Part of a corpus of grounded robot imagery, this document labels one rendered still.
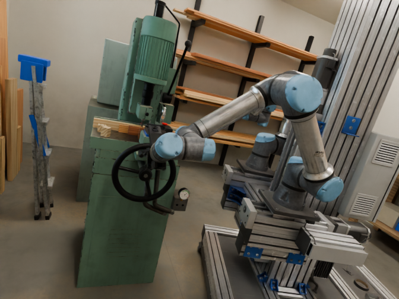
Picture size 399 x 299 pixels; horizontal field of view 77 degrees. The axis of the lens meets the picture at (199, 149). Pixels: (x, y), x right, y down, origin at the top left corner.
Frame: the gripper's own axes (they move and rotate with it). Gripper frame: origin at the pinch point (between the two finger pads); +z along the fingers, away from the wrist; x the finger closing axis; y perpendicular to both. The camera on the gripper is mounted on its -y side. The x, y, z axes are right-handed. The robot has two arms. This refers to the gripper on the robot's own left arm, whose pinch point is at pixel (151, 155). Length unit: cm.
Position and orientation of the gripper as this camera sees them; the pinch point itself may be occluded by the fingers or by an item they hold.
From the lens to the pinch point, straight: 108.2
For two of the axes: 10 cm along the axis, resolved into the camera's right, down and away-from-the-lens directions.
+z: -3.5, 1.8, 9.2
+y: 0.0, 9.8, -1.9
